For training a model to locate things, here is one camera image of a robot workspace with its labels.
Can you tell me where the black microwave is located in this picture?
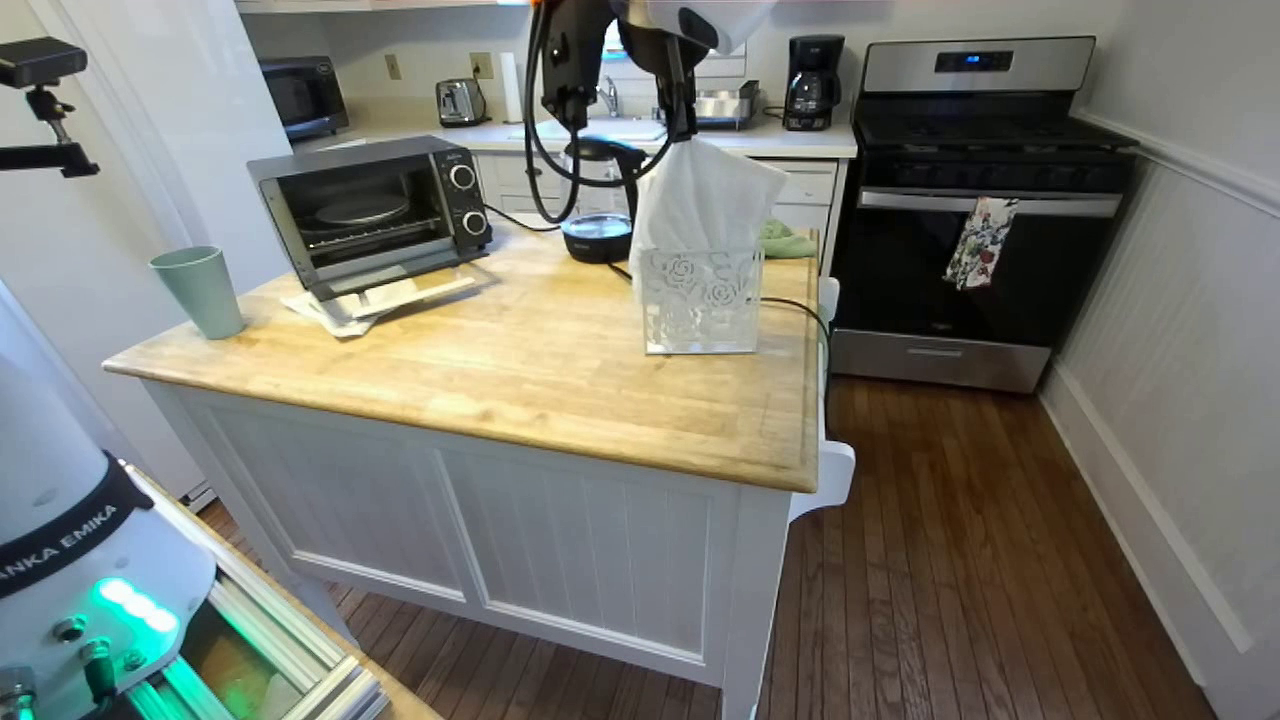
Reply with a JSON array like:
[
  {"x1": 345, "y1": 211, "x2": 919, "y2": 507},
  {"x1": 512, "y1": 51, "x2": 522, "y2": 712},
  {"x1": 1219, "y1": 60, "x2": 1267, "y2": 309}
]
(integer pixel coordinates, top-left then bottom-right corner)
[{"x1": 258, "y1": 56, "x2": 350, "y2": 141}]

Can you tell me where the white kitchen counter cabinet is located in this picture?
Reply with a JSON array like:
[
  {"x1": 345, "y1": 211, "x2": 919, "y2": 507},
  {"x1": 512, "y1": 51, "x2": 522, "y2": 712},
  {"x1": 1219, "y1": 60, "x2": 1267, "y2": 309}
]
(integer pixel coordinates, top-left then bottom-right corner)
[{"x1": 300, "y1": 118, "x2": 860, "y2": 277}]

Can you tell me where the black cable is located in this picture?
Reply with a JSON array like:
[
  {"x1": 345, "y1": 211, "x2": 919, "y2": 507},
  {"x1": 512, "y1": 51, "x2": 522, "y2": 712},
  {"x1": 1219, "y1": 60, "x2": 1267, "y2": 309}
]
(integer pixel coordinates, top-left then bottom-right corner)
[
  {"x1": 484, "y1": 204, "x2": 562, "y2": 234},
  {"x1": 608, "y1": 261, "x2": 833, "y2": 343}
]

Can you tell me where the stack of white paper towels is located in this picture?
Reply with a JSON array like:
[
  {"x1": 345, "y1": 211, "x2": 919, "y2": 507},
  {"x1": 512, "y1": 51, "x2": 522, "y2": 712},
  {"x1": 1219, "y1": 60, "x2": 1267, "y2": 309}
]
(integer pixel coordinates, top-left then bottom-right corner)
[{"x1": 628, "y1": 137, "x2": 789, "y2": 303}]

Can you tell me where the black coffee maker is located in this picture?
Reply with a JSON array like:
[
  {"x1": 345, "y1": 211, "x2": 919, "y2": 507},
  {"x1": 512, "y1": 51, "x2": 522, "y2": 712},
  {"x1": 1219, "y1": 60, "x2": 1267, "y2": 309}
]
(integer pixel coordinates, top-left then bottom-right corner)
[{"x1": 782, "y1": 35, "x2": 847, "y2": 133}]

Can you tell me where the sink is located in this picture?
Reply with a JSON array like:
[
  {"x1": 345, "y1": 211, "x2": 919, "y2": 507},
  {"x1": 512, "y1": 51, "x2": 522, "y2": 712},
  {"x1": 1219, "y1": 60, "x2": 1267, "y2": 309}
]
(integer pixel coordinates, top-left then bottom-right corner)
[{"x1": 510, "y1": 117, "x2": 668, "y2": 143}]

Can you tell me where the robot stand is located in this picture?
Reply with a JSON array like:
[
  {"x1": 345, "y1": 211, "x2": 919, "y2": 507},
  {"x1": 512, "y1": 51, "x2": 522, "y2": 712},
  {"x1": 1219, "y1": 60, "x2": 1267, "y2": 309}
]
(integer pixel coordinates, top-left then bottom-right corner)
[{"x1": 120, "y1": 465, "x2": 441, "y2": 720}]

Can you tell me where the glass electric kettle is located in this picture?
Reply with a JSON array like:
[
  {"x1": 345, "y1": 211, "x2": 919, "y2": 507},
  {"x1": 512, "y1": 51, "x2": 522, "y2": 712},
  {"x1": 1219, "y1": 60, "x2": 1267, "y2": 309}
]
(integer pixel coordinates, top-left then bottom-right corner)
[{"x1": 560, "y1": 137, "x2": 649, "y2": 265}]

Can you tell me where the floral dish towel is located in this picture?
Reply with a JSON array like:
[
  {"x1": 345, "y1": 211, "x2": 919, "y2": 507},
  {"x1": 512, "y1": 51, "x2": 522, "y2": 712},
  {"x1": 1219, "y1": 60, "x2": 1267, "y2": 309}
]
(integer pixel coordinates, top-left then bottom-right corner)
[{"x1": 943, "y1": 196, "x2": 1020, "y2": 292}]

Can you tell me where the white kitchen island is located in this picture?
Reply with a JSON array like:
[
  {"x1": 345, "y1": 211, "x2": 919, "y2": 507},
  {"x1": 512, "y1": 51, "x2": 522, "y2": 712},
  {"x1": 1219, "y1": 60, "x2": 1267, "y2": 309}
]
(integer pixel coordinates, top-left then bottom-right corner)
[{"x1": 103, "y1": 228, "x2": 857, "y2": 720}]

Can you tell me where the paper towel roll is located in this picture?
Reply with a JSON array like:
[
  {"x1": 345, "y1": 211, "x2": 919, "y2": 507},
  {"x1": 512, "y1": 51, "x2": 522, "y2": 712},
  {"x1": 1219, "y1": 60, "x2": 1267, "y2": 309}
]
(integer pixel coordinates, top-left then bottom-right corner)
[{"x1": 500, "y1": 52, "x2": 526, "y2": 124}]

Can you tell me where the silver toaster oven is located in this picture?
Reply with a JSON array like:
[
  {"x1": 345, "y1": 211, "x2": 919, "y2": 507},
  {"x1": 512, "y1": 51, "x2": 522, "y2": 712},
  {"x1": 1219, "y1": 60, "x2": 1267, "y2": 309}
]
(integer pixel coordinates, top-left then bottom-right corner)
[{"x1": 247, "y1": 135, "x2": 493, "y2": 323}]

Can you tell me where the silver toaster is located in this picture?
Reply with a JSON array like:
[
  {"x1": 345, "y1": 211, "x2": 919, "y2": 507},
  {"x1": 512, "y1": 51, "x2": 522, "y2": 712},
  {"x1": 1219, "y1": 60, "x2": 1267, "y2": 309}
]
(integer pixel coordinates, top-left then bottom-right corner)
[{"x1": 436, "y1": 78, "x2": 489, "y2": 128}]

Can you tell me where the clear rose-patterned napkin holder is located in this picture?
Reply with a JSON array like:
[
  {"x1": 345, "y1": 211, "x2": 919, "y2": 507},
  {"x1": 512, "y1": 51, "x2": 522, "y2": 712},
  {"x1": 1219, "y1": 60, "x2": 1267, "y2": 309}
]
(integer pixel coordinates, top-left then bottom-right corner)
[{"x1": 640, "y1": 246, "x2": 766, "y2": 356}]

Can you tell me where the white folded paper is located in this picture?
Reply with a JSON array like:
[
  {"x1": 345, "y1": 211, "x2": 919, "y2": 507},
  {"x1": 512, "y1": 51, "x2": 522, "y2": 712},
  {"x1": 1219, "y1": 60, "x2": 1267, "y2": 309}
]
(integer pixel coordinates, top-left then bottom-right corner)
[{"x1": 280, "y1": 290, "x2": 401, "y2": 339}]

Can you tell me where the camera on mount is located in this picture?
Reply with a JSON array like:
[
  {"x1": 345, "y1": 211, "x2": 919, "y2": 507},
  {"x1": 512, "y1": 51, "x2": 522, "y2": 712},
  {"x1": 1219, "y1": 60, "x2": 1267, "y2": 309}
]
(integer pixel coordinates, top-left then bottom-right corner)
[{"x1": 0, "y1": 38, "x2": 101, "y2": 179}]

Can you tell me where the green cloth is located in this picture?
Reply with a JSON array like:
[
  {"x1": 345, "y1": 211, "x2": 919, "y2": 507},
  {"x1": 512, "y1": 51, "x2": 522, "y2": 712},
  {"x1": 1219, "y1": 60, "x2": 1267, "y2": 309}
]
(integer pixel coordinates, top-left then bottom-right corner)
[{"x1": 757, "y1": 217, "x2": 819, "y2": 260}]

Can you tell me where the toaster oven door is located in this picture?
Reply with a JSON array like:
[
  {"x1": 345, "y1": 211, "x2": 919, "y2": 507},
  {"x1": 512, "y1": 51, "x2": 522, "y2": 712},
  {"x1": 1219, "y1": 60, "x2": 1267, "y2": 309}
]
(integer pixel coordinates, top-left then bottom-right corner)
[{"x1": 300, "y1": 243, "x2": 491, "y2": 323}]

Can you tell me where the black and silver stove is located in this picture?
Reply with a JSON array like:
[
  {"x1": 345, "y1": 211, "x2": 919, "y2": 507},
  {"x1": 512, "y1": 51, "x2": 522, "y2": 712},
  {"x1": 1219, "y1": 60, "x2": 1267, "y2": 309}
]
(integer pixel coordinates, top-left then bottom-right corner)
[{"x1": 828, "y1": 37, "x2": 1140, "y2": 395}]

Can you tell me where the stove drawer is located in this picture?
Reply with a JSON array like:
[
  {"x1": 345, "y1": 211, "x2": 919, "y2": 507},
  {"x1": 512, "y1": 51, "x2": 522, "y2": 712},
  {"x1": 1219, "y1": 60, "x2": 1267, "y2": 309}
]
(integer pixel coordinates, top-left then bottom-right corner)
[{"x1": 829, "y1": 328, "x2": 1054, "y2": 395}]

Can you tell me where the green plastic cup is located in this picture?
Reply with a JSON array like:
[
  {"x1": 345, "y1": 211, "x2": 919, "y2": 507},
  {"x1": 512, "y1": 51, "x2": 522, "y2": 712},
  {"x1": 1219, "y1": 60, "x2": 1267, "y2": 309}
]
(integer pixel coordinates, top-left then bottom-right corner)
[{"x1": 150, "y1": 246, "x2": 246, "y2": 341}]

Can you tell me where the oven door handle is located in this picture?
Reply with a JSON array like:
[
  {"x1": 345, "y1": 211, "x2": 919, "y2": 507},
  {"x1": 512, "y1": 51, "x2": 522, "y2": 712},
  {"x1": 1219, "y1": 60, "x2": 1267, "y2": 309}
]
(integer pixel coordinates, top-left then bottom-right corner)
[{"x1": 858, "y1": 187, "x2": 1124, "y2": 219}]

